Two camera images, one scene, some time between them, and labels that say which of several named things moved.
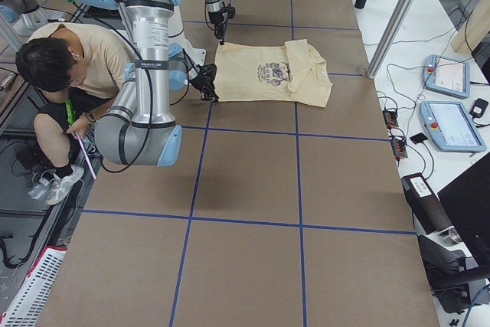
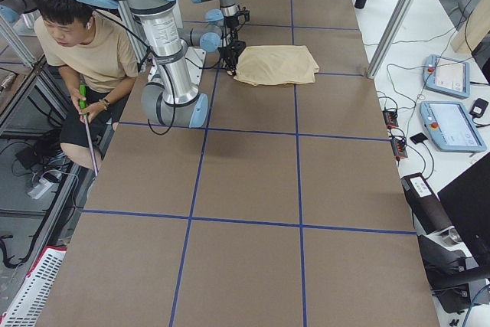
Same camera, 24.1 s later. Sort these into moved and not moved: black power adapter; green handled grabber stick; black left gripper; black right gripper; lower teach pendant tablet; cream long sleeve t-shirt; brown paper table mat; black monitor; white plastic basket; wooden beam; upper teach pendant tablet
Moved: black left gripper; green handled grabber stick; black right gripper; cream long sleeve t-shirt
Not moved: wooden beam; black power adapter; black monitor; brown paper table mat; white plastic basket; upper teach pendant tablet; lower teach pendant tablet
